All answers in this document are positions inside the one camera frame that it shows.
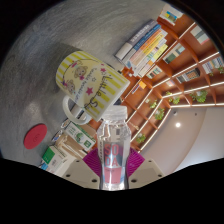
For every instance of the yellow striped cartoon mug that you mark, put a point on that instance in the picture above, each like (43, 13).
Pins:
(90, 83)

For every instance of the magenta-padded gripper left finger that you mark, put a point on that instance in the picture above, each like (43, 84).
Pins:
(80, 173)

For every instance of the tall green white carton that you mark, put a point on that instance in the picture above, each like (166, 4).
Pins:
(80, 135)

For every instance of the recessed ceiling light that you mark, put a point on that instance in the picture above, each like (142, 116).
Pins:
(177, 124)

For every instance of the flat round red coaster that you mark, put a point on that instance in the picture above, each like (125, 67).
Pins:
(35, 136)

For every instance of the wooden shelf unit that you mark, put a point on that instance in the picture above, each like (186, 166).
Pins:
(186, 66)

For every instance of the clear plastic water bottle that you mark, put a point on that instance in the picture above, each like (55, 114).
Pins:
(114, 150)

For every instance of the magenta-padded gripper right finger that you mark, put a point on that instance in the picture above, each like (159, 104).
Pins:
(146, 171)

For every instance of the small green white box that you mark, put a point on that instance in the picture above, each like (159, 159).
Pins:
(50, 156)

